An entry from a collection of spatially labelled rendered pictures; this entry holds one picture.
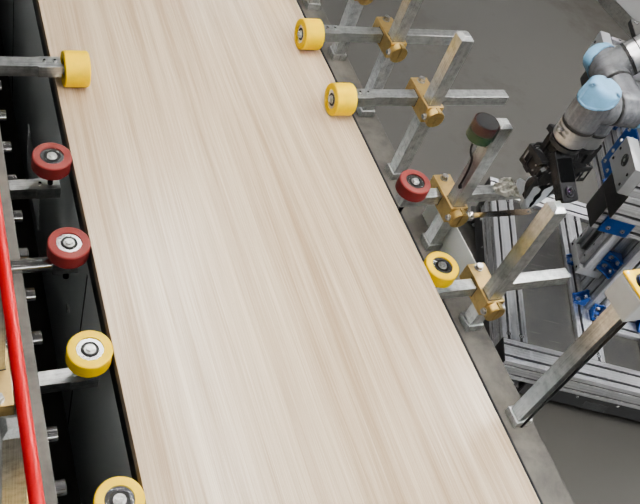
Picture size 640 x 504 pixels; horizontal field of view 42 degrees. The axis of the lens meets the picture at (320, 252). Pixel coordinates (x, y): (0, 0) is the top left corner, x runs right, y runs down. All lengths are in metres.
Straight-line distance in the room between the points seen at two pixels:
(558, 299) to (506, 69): 1.63
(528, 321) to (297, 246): 1.29
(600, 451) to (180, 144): 1.82
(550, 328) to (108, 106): 1.67
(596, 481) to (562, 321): 0.53
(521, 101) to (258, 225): 2.56
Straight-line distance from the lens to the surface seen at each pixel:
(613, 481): 2.98
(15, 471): 1.26
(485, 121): 1.87
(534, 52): 4.54
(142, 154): 1.83
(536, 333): 2.85
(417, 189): 1.98
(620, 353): 3.00
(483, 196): 2.14
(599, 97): 1.76
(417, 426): 1.59
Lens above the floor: 2.18
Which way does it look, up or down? 47 degrees down
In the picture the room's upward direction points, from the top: 25 degrees clockwise
